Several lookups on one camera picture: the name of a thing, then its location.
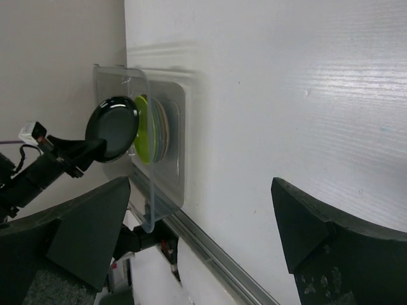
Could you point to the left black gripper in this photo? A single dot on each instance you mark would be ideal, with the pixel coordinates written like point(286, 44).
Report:
point(63, 156)

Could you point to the lime green plate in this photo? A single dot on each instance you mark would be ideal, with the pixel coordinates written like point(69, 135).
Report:
point(145, 142)

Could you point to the clear plastic bin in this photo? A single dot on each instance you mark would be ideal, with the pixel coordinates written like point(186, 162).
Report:
point(154, 163)

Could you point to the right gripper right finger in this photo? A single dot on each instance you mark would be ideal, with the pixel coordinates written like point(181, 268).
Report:
point(335, 257)

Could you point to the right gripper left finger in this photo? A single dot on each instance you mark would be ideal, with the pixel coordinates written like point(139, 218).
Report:
point(61, 255)

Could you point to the white taped panel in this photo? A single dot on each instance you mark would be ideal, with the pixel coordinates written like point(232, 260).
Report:
point(154, 283)

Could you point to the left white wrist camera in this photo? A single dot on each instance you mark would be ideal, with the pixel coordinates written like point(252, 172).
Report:
point(32, 132)

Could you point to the aluminium table rail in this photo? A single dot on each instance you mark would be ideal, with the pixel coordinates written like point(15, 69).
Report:
point(248, 289)

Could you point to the black glossy plate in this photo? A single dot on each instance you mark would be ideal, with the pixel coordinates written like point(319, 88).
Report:
point(115, 120)

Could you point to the cream plate black patch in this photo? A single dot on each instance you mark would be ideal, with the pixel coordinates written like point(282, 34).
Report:
point(167, 129)

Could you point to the blue white patterned plate front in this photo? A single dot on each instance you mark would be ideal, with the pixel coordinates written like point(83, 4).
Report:
point(160, 131)

